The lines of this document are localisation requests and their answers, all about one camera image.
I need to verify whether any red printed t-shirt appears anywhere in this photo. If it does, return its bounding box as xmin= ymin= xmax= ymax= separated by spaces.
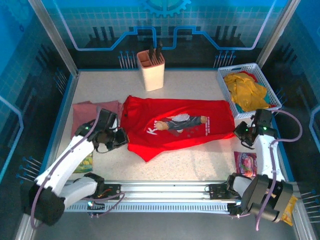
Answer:
xmin=119 ymin=94 xmax=236 ymax=163

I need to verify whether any purple candy bag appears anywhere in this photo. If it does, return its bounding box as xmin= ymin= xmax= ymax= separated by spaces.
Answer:
xmin=233 ymin=151 xmax=259 ymax=179

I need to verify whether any green snack bag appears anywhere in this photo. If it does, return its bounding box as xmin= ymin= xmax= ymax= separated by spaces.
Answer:
xmin=72 ymin=151 xmax=95 ymax=175

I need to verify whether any folded pink t-shirt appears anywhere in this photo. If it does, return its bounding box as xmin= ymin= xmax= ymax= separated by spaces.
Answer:
xmin=72 ymin=99 xmax=125 ymax=139

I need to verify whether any yellow t-shirt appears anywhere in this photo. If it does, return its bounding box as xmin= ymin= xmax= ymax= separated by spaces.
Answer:
xmin=223 ymin=72 xmax=272 ymax=112

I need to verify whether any red garment in basket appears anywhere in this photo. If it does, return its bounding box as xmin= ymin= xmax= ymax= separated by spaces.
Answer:
xmin=238 ymin=70 xmax=259 ymax=82

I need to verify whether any white perforated plastic basket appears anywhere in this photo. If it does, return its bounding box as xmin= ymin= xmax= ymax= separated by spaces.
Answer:
xmin=216 ymin=62 xmax=283 ymax=120

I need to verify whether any cream knife block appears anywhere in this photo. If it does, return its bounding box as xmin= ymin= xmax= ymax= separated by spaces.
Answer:
xmin=136 ymin=49 xmax=166 ymax=93

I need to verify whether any yellow chip bag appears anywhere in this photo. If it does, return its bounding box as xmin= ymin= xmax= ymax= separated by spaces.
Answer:
xmin=281 ymin=194 xmax=300 ymax=227

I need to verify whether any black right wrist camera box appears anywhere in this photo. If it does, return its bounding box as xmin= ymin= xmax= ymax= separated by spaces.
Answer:
xmin=253 ymin=108 xmax=272 ymax=128

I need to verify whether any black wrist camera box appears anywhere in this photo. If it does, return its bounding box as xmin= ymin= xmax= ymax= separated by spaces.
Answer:
xmin=253 ymin=108 xmax=272 ymax=128
xmin=96 ymin=108 xmax=119 ymax=131

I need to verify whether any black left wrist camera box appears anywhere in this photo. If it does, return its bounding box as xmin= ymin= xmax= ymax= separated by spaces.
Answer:
xmin=96 ymin=108 xmax=119 ymax=131

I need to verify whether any aluminium front rail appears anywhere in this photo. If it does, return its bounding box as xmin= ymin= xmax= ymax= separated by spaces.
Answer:
xmin=63 ymin=179 xmax=302 ymax=201

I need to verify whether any slotted cable tray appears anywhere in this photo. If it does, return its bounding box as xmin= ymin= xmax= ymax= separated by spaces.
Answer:
xmin=63 ymin=201 xmax=231 ymax=214

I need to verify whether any aluminium rear post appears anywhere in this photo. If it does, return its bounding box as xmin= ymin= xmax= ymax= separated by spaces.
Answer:
xmin=256 ymin=0 xmax=301 ymax=70
xmin=27 ymin=0 xmax=80 ymax=77

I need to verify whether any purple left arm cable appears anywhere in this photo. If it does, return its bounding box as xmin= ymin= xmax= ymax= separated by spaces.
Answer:
xmin=29 ymin=107 xmax=126 ymax=230

